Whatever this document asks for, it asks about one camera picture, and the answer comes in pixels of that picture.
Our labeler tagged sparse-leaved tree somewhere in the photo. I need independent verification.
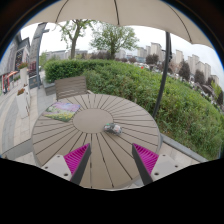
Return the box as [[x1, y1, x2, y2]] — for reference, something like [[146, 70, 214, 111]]
[[56, 19, 98, 60]]

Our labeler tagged dark grey sign pillar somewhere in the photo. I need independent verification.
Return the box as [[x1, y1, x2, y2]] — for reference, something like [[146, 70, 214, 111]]
[[28, 22, 50, 89]]

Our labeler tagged low white flower planter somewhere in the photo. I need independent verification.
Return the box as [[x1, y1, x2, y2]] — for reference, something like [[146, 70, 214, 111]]
[[15, 87, 32, 119]]

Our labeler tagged tall white flower planter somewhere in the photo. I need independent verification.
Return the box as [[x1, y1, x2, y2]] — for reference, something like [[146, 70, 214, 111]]
[[17, 61, 30, 87]]

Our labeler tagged grey computer mouse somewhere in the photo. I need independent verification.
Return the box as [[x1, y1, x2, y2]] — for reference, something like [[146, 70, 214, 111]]
[[103, 122, 123, 136]]

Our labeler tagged green hedge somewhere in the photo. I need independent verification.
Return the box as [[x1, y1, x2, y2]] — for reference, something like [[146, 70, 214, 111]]
[[44, 59, 224, 161]]

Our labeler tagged flower-print mouse pad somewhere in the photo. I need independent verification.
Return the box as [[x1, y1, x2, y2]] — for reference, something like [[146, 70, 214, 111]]
[[41, 101, 82, 123]]

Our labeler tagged brown slatted chair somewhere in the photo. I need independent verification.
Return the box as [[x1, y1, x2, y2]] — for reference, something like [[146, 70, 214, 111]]
[[54, 75, 89, 102]]

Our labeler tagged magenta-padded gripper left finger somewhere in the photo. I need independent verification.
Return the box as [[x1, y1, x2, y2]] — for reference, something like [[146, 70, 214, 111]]
[[41, 143, 92, 186]]

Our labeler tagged beige parasol canopy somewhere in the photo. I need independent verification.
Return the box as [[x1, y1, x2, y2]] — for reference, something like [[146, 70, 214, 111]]
[[24, 0, 214, 49]]

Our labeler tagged dark curved parasol pole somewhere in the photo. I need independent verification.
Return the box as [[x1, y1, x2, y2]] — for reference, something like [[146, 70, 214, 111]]
[[152, 31, 173, 118]]

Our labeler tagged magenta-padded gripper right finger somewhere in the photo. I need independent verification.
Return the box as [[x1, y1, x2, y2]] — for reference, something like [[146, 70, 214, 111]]
[[131, 143, 184, 186]]

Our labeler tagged group of apartment buildings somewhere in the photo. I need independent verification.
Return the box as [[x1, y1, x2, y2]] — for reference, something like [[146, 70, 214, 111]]
[[136, 41, 221, 86]]

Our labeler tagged round leafy tree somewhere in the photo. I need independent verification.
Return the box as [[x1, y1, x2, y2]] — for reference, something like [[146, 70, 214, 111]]
[[89, 22, 139, 61]]

